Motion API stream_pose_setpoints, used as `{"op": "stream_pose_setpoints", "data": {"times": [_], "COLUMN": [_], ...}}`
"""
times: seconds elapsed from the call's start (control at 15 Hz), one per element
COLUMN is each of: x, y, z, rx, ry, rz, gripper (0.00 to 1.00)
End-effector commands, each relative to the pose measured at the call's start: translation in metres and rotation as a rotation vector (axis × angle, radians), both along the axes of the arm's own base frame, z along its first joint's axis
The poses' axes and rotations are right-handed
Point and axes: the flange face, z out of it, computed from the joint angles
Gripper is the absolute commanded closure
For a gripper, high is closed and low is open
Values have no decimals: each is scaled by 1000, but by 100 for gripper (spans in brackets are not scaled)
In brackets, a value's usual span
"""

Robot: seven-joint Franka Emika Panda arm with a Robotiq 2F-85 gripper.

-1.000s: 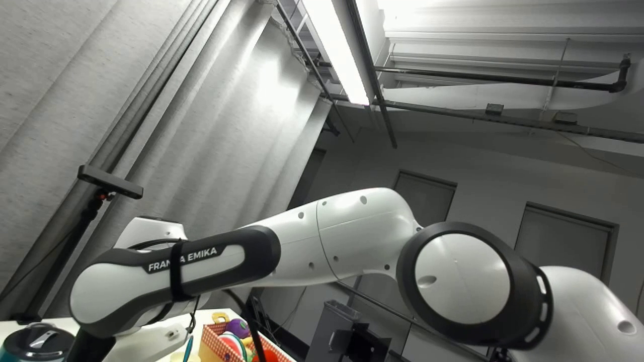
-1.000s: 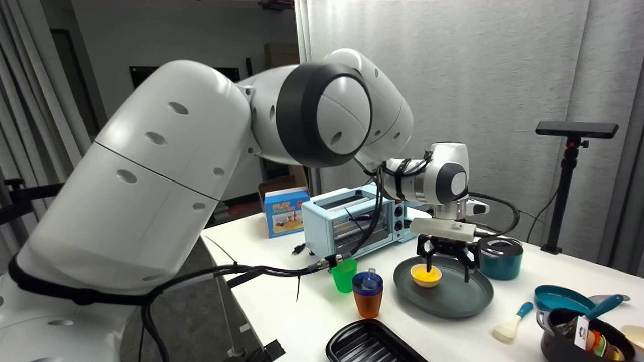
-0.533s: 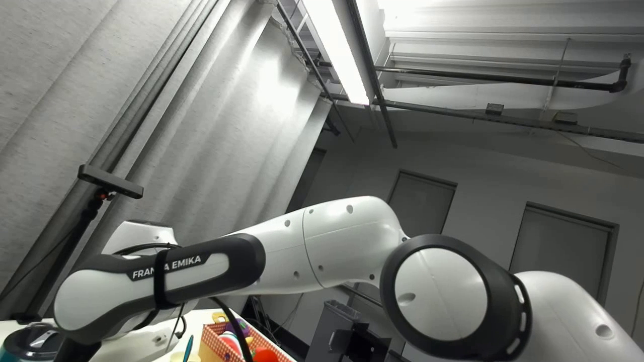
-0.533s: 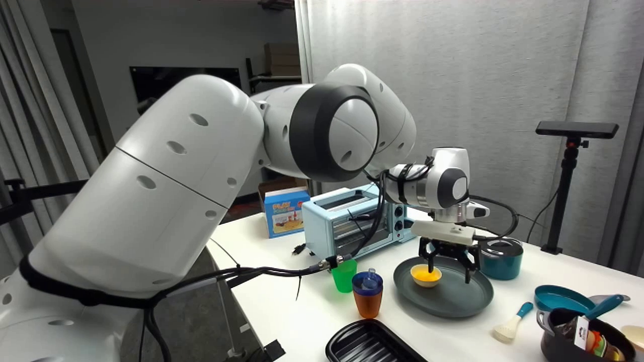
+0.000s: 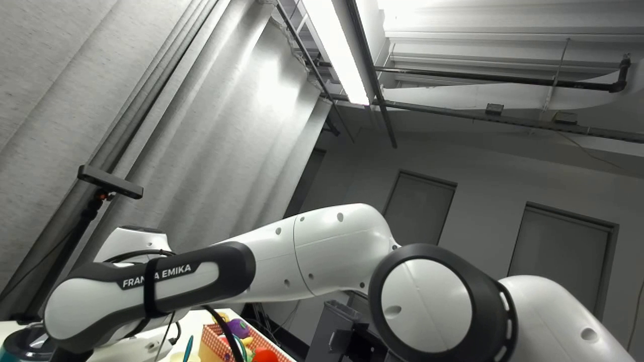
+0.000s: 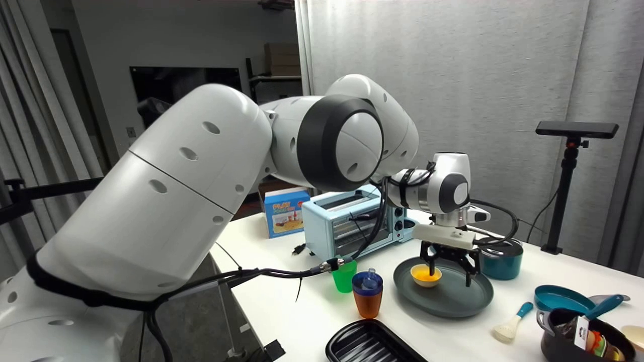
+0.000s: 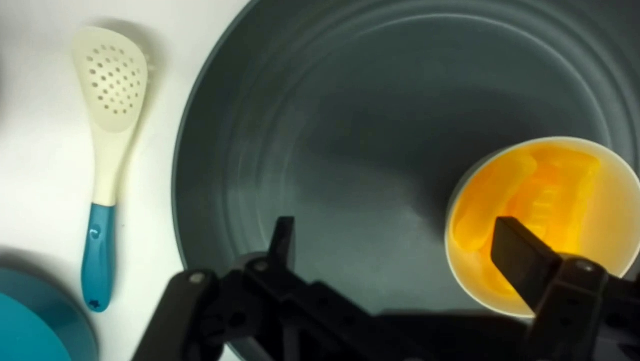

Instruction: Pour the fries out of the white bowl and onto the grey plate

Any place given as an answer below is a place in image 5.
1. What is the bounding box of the teal handled spoon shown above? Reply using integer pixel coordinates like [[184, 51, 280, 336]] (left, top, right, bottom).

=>
[[178, 332, 197, 362]]

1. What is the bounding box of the black ceiling pipe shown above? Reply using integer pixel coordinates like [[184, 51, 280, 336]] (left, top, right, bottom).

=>
[[377, 57, 634, 95]]

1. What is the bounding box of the fluorescent ceiling light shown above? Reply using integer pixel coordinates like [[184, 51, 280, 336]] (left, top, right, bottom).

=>
[[299, 0, 374, 108]]

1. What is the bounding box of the black tripod camera stand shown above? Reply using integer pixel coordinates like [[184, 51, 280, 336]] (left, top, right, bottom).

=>
[[0, 163, 144, 322]]

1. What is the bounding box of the grey door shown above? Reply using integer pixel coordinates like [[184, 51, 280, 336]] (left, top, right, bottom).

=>
[[379, 170, 459, 248], [507, 202, 620, 318]]

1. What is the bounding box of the teal bowl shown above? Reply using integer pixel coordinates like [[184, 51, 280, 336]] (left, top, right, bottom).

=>
[[0, 325, 60, 362]]

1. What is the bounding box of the orange toy bin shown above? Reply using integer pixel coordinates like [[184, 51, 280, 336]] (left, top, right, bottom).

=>
[[199, 316, 297, 362]]

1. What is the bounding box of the black bracket device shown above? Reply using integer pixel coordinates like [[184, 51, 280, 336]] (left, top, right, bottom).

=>
[[303, 299, 377, 362]]

